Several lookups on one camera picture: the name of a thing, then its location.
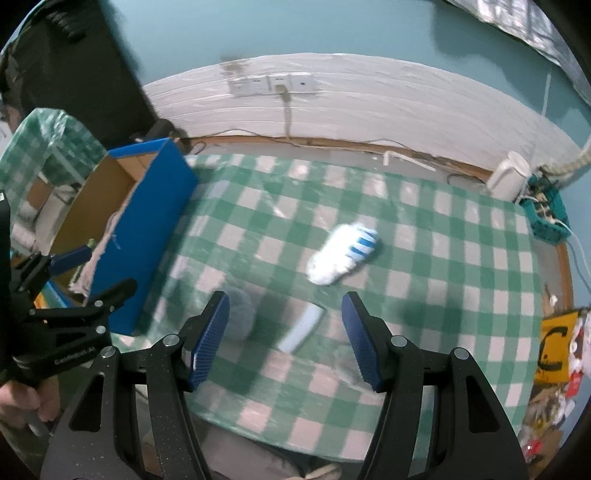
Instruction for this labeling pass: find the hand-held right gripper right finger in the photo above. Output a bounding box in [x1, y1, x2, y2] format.
[342, 292, 529, 480]

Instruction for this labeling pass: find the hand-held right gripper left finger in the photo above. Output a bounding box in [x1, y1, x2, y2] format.
[39, 291, 230, 480]

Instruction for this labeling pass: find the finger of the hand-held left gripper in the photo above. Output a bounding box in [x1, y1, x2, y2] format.
[11, 244, 93, 296]
[30, 278, 138, 326]

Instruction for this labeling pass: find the light blue sock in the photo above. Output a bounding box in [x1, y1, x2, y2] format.
[278, 305, 326, 355]

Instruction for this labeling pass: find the blue cardboard box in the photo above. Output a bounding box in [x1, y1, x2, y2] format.
[46, 137, 200, 337]

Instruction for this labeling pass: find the white blue striped sock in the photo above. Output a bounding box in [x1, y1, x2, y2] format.
[307, 222, 382, 286]

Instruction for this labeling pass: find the person's left hand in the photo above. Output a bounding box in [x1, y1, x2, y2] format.
[0, 374, 63, 437]

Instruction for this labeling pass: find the green checked tablecloth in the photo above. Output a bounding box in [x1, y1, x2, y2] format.
[111, 154, 561, 462]

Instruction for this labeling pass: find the green checked plastic sheet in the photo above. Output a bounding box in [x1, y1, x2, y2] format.
[0, 108, 109, 222]

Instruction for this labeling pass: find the white plastic trim piece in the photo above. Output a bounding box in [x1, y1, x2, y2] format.
[383, 150, 437, 171]

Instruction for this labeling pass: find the black hanging cloth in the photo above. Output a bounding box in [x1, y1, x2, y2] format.
[0, 0, 155, 148]

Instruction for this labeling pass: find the yellow black sign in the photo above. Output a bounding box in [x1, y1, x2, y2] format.
[536, 311, 580, 384]

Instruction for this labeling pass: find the red white plastic bag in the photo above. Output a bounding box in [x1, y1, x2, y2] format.
[566, 314, 591, 400]

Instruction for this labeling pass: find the teal plastic basket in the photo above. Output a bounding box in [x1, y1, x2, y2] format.
[522, 173, 571, 243]

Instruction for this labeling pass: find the white electric kettle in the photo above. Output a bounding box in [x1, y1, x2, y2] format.
[487, 151, 532, 201]

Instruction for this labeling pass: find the tape wrapped pipe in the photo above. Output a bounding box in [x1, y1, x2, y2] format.
[540, 138, 591, 178]

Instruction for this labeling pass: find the silver foil sheet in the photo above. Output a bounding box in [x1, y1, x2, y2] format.
[443, 0, 591, 102]

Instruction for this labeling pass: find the beige plug with cable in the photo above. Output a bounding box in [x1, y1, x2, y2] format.
[277, 85, 296, 139]

